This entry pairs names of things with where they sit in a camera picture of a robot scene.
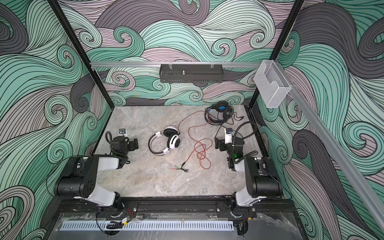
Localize white black headphones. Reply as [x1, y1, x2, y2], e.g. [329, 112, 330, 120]
[148, 126, 181, 156]

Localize red headphone cable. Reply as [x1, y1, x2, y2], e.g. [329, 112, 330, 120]
[171, 110, 217, 173]

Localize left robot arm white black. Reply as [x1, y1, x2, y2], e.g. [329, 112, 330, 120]
[54, 129, 139, 211]

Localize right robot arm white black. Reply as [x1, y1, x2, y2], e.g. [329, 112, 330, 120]
[215, 121, 283, 210]

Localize black blue headphones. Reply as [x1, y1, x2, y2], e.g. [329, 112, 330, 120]
[204, 101, 234, 126]

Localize black perforated metal tray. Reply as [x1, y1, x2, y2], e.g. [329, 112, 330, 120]
[159, 65, 224, 84]

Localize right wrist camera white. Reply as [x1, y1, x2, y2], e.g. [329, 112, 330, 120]
[225, 128, 233, 144]

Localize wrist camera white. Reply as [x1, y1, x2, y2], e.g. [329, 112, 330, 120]
[119, 129, 126, 136]
[225, 128, 233, 144]

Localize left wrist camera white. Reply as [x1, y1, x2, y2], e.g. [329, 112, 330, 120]
[119, 129, 126, 136]

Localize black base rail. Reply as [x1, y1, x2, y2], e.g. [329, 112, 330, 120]
[58, 196, 299, 220]

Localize clear plastic wall bin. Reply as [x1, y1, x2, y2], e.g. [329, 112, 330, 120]
[254, 60, 292, 108]

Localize aluminium rail back wall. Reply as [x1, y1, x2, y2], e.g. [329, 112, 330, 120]
[90, 61, 261, 69]

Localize aluminium rail wall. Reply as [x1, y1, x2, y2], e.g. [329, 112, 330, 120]
[90, 61, 261, 69]
[273, 61, 384, 230]

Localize white slotted cable duct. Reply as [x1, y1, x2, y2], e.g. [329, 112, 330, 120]
[59, 221, 235, 232]

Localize aluminium rail right wall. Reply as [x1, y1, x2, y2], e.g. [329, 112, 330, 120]
[273, 61, 384, 230]

